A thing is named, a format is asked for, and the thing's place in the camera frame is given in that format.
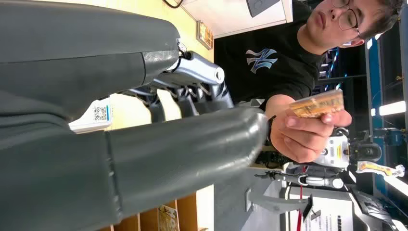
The white card reader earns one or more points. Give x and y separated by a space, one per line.
95 114

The small black card reader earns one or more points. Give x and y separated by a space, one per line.
261 6

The white desk riser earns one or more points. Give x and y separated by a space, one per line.
229 16

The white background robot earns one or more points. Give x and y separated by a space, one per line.
334 153

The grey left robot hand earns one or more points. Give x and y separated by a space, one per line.
63 47

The stack of printed cards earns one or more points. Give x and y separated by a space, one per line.
205 35

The grey floor stand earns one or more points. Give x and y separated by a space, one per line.
274 204

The person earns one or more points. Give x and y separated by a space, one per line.
264 38

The brown cardboard card organizer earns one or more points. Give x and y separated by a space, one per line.
188 210

